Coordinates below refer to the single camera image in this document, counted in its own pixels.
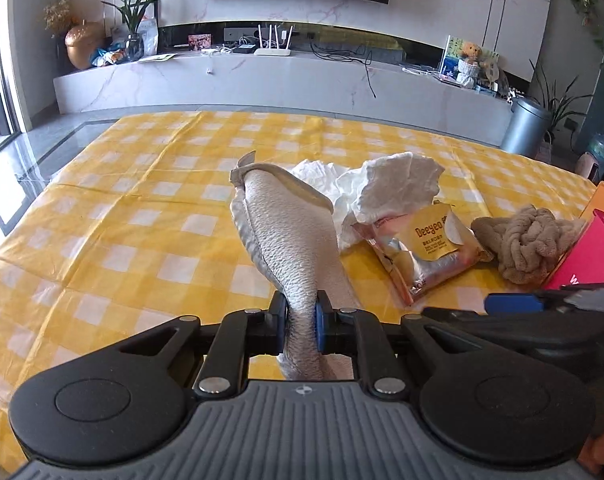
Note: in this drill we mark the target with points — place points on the long-leaf potted plant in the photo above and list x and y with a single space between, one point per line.
561 100

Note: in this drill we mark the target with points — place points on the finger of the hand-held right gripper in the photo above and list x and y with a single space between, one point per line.
451 317
511 303

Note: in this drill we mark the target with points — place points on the white router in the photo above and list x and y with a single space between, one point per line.
273 47

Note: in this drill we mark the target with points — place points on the white crumpled tissue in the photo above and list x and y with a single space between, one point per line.
391 185

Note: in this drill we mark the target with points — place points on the yellow checked tablecloth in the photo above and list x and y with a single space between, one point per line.
132 210

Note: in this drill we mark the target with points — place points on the pink stool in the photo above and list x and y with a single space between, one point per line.
587 167

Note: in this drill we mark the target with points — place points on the gold tissue packet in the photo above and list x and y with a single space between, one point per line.
426 245

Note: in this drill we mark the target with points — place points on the picture card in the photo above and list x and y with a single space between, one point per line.
449 62

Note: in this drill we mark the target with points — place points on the golden acorn jar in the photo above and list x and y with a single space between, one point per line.
84 45

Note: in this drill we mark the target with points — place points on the dried yellow flowers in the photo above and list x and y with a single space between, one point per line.
59 15

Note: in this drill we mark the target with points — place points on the plant in glass vase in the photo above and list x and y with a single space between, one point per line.
134 25

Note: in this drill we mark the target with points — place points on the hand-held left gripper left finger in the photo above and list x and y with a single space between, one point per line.
281 327

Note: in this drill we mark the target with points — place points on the snack bags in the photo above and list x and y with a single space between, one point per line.
109 55

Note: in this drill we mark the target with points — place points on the green ivy plant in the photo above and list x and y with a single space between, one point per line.
599 25

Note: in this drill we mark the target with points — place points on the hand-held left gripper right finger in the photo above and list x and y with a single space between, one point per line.
321 324

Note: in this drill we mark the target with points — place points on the red box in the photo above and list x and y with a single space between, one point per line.
591 260

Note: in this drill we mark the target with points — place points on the small photo frame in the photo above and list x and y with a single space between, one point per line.
200 41

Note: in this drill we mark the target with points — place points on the teddy bear in cup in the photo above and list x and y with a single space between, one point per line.
466 72

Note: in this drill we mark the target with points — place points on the blue water jug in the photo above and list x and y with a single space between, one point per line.
600 147

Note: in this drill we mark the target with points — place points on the grey metal trash can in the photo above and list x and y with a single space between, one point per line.
526 127

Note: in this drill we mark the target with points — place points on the marble television console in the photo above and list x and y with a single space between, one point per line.
282 85

